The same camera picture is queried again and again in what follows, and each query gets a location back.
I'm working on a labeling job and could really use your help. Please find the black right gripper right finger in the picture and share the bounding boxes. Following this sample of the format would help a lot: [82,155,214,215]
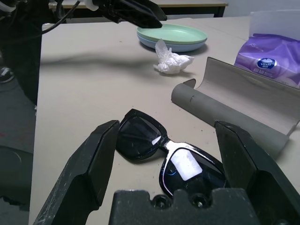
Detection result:
[214,120,300,225]

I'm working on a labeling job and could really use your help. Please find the grey white sneaker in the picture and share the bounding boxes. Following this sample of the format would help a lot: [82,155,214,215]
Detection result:
[0,67,15,83]

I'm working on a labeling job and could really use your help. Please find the beige side table black frame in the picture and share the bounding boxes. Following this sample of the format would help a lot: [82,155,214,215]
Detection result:
[49,0,229,18]

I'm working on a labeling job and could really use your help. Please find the black sunglasses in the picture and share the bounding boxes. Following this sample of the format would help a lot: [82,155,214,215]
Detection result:
[116,108,227,199]

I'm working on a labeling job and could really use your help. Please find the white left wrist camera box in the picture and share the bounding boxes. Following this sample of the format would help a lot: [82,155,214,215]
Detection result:
[85,0,98,11]

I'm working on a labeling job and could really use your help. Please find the grey open glasses case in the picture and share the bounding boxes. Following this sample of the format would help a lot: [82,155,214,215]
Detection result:
[170,57,300,158]

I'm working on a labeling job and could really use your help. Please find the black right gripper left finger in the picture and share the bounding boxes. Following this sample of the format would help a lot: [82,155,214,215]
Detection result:
[32,120,120,225]

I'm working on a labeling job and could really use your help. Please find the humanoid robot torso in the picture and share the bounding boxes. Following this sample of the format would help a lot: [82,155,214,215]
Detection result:
[0,0,43,106]

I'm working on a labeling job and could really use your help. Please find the light blue plate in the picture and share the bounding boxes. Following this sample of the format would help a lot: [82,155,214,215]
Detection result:
[137,35,208,53]

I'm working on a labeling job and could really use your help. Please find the purple tissue pack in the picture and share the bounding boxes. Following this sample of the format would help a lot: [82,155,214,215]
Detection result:
[233,9,300,89]

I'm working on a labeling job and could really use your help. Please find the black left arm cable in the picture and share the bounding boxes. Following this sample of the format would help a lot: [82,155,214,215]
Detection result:
[41,0,80,36]

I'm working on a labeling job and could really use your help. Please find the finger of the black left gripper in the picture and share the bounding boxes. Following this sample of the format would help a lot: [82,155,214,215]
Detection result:
[117,0,167,21]
[100,7,163,29]

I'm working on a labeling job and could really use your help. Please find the white tissue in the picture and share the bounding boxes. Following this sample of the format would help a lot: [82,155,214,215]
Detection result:
[153,38,195,75]

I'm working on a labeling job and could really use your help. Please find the light green plate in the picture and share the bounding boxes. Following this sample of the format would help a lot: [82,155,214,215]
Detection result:
[137,23,209,44]

